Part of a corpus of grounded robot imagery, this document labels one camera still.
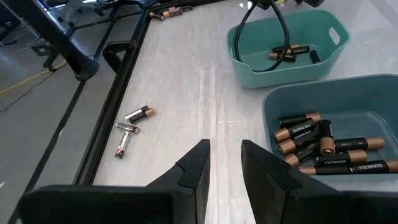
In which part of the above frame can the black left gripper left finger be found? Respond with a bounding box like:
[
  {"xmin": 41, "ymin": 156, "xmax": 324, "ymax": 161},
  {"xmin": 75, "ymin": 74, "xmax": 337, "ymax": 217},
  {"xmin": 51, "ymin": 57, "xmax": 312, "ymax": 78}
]
[{"xmin": 18, "ymin": 139, "xmax": 211, "ymax": 224}]

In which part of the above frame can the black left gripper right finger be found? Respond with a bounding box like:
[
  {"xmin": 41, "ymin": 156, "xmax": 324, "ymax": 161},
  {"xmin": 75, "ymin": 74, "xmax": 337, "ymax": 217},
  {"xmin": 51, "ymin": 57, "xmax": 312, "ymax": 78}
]
[{"xmin": 241, "ymin": 139, "xmax": 398, "ymax": 224}]

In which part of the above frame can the black copper Duracell battery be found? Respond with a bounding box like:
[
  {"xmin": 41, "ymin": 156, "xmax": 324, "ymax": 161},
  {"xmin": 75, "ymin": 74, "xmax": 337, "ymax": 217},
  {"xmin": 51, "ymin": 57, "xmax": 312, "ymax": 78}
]
[
  {"xmin": 298, "ymin": 166, "xmax": 354, "ymax": 175},
  {"xmin": 278, "ymin": 130, "xmax": 321, "ymax": 156},
  {"xmin": 334, "ymin": 136, "xmax": 386, "ymax": 153},
  {"xmin": 274, "ymin": 119, "xmax": 317, "ymax": 143},
  {"xmin": 313, "ymin": 149, "xmax": 368, "ymax": 166},
  {"xmin": 279, "ymin": 112, "xmax": 322, "ymax": 128},
  {"xmin": 318, "ymin": 119, "xmax": 336, "ymax": 156},
  {"xmin": 284, "ymin": 146, "xmax": 321, "ymax": 167},
  {"xmin": 351, "ymin": 159, "xmax": 398, "ymax": 174}
]

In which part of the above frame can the teal plastic bin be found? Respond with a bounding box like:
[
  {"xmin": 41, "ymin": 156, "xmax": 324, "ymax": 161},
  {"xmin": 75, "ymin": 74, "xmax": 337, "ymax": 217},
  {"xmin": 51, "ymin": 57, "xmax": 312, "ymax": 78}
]
[{"xmin": 226, "ymin": 9, "xmax": 351, "ymax": 89}]

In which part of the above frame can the slate blue plastic bin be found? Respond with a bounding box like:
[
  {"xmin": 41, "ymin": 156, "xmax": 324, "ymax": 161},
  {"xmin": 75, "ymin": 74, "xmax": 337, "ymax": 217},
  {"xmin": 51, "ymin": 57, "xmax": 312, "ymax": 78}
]
[{"xmin": 262, "ymin": 73, "xmax": 398, "ymax": 193}]

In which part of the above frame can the silver red Energizer battery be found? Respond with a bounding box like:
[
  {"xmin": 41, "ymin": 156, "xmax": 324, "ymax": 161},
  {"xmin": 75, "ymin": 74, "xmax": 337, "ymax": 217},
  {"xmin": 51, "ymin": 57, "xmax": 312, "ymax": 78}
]
[
  {"xmin": 115, "ymin": 121, "xmax": 141, "ymax": 134},
  {"xmin": 114, "ymin": 130, "xmax": 131, "ymax": 160}
]

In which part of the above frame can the loose screws top edge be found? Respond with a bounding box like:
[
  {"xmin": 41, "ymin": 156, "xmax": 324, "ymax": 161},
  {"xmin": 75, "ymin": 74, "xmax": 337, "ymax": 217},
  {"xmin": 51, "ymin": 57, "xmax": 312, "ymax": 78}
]
[{"xmin": 128, "ymin": 108, "xmax": 155, "ymax": 124}]

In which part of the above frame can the silver black battery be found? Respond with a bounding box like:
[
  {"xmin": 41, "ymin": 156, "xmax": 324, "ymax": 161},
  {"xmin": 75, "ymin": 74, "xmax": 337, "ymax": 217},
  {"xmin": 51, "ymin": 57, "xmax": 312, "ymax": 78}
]
[{"xmin": 124, "ymin": 105, "xmax": 150, "ymax": 121}]

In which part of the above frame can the black clamp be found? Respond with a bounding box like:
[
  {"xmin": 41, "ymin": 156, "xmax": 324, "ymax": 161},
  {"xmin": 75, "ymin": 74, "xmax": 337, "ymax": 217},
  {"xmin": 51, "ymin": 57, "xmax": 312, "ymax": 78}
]
[{"xmin": 101, "ymin": 39, "xmax": 137, "ymax": 74}]

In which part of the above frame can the black stand pole with base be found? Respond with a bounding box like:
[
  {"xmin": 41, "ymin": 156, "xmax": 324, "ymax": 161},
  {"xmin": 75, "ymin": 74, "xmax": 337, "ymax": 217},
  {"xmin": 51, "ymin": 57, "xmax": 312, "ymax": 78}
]
[{"xmin": 0, "ymin": 0, "xmax": 101, "ymax": 82}]

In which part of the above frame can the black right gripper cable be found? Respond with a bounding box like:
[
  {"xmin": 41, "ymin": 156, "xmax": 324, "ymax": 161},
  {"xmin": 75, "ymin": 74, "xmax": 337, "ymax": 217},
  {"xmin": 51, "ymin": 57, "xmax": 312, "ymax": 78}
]
[{"xmin": 233, "ymin": 0, "xmax": 291, "ymax": 73}]

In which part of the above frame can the yellow floor cable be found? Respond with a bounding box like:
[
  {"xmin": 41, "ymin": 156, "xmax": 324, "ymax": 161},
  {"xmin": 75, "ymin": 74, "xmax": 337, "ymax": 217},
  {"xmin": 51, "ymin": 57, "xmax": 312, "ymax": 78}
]
[{"xmin": 0, "ymin": 59, "xmax": 68, "ymax": 95}]

